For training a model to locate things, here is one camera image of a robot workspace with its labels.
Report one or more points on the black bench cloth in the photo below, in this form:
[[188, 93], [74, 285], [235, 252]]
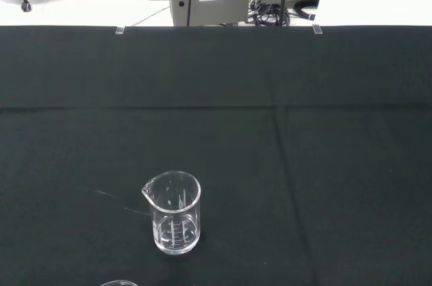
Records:
[[303, 131]]

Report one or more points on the clear cloth clip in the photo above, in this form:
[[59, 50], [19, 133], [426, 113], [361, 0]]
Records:
[[317, 29], [119, 30]]

